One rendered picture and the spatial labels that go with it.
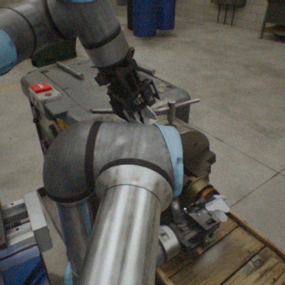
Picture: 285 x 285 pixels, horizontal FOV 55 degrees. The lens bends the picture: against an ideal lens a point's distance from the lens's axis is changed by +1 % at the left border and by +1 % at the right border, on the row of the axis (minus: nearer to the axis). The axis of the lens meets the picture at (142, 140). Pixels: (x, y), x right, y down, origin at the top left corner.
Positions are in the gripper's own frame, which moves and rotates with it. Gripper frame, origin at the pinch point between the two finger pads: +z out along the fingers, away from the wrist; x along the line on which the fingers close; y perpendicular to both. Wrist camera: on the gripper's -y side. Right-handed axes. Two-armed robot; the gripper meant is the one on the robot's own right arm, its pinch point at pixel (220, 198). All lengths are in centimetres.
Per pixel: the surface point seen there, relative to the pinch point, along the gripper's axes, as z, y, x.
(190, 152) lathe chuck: 1.7, -15.1, 6.5
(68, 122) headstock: -27, -40, 15
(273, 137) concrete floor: 212, -91, -109
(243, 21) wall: 636, -468, -94
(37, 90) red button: -29, -62, 18
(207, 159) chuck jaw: 5.8, -11.5, 4.2
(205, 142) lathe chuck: 8.1, -15.2, 7.6
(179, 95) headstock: 12.4, -33.5, 16.1
